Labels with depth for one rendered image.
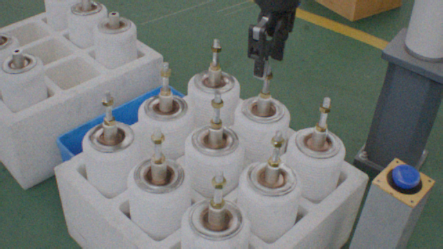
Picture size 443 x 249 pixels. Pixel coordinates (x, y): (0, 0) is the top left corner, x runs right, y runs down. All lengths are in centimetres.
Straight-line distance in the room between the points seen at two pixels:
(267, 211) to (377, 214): 16
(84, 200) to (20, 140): 26
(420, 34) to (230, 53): 68
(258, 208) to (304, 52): 90
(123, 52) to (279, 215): 55
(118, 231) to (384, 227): 40
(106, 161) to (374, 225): 41
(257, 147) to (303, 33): 86
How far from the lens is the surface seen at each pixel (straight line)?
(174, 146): 91
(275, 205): 77
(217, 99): 80
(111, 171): 85
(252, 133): 90
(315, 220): 85
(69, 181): 90
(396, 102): 112
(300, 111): 136
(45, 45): 131
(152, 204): 77
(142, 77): 119
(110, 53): 116
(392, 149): 119
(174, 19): 175
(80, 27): 124
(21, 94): 107
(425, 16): 105
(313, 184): 87
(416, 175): 74
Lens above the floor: 80
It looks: 38 degrees down
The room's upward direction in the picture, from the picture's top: 4 degrees clockwise
